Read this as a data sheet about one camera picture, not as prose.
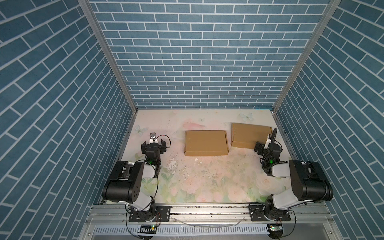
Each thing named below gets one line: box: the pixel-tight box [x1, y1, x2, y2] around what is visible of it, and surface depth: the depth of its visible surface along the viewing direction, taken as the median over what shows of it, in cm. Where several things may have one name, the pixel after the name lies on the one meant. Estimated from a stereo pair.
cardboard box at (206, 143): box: [184, 130, 229, 156], surface depth 98 cm
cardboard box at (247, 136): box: [231, 123, 273, 149], surface depth 105 cm
